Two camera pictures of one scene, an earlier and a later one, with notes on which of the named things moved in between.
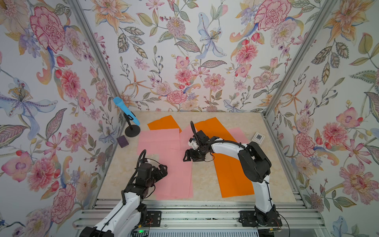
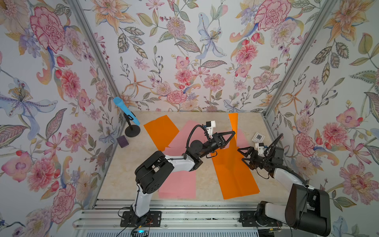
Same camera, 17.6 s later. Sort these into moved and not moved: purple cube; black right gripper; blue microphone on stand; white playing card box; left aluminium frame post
Moved: black right gripper
Not moved: purple cube; blue microphone on stand; left aluminium frame post; white playing card box
